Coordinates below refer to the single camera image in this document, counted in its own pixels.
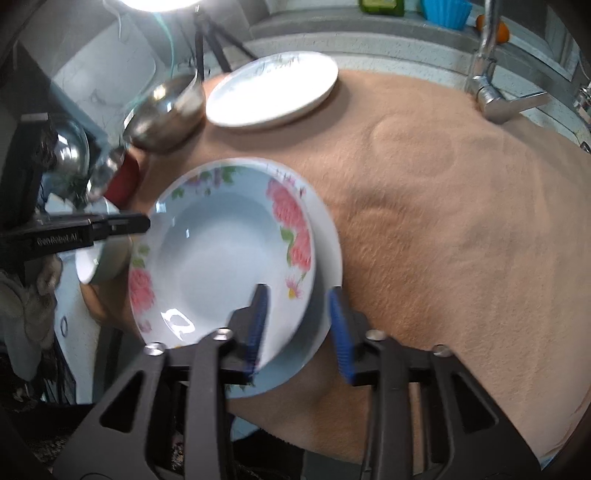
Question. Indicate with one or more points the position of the light blue bowl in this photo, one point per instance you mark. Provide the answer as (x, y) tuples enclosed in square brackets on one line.
[(104, 261)]

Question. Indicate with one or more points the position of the large steel ladle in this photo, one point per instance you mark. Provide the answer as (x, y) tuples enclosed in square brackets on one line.
[(166, 115)]

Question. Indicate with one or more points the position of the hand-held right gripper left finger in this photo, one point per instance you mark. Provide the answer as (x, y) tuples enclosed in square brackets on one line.
[(258, 323)]

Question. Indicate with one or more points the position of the pink floral deep plate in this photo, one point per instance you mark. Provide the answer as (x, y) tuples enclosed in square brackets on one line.
[(207, 258)]

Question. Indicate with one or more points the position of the green dish soap bottle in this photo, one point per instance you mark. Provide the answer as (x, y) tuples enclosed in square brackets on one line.
[(381, 7)]

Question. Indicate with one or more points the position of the blue ribbed bowl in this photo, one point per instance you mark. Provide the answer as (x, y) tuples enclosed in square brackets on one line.
[(445, 13)]

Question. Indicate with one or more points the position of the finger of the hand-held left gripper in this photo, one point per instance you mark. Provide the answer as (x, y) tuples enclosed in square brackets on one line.
[(124, 225)]

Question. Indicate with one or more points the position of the orange fruit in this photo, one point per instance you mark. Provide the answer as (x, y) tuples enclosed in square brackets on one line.
[(501, 31)]

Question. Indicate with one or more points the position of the tan towel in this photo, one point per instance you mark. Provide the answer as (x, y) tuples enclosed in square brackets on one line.
[(438, 230)]

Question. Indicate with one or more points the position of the chrome faucet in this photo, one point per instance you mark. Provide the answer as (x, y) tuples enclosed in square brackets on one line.
[(489, 87)]

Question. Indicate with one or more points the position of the plain white plate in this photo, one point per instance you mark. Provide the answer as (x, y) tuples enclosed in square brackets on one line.
[(321, 314)]

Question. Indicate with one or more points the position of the red container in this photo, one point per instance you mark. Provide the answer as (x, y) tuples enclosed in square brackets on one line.
[(124, 182)]

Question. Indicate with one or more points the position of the black tripod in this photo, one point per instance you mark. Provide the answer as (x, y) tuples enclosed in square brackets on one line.
[(201, 41)]

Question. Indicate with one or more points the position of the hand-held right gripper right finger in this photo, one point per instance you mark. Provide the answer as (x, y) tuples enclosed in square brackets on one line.
[(337, 323)]

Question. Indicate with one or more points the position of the white plate with grey print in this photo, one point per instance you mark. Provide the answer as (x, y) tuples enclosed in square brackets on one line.
[(272, 92)]

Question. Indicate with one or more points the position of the small steel ladle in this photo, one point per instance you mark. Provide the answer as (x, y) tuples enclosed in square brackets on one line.
[(108, 173)]

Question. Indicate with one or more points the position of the shiny steel bowl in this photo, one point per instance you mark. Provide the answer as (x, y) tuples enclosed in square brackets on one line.
[(71, 152)]

